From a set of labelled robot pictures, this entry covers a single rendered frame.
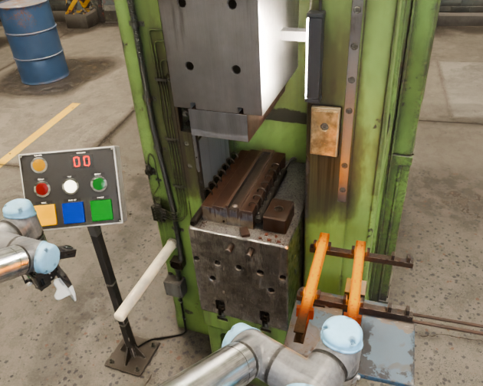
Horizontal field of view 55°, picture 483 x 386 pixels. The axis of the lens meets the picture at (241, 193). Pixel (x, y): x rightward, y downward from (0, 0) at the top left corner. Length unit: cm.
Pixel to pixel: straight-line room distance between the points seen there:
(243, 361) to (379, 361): 79
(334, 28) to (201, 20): 38
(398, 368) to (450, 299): 130
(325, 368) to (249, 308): 105
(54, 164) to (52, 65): 439
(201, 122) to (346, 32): 51
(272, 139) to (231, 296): 69
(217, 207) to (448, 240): 186
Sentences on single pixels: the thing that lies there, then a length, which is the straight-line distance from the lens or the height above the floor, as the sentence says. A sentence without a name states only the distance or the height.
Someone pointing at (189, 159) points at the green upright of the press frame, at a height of 108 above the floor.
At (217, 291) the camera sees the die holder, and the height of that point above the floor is 61.
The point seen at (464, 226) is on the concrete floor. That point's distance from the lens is 333.
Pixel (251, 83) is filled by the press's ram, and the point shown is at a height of 147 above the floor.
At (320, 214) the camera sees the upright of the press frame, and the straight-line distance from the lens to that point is 172.
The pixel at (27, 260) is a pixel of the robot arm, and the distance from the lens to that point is 119.
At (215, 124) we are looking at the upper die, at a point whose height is 132.
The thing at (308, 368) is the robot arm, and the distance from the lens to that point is 86.
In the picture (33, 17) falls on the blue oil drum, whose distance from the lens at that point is 596.
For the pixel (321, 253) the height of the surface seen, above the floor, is 99.
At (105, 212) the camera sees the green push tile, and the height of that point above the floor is 100.
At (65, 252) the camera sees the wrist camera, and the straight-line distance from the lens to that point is 149.
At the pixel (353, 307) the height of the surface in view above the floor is 99.
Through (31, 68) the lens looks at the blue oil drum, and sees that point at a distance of 613.
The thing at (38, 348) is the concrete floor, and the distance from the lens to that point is 275.
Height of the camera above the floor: 198
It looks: 35 degrees down
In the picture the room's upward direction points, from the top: 4 degrees counter-clockwise
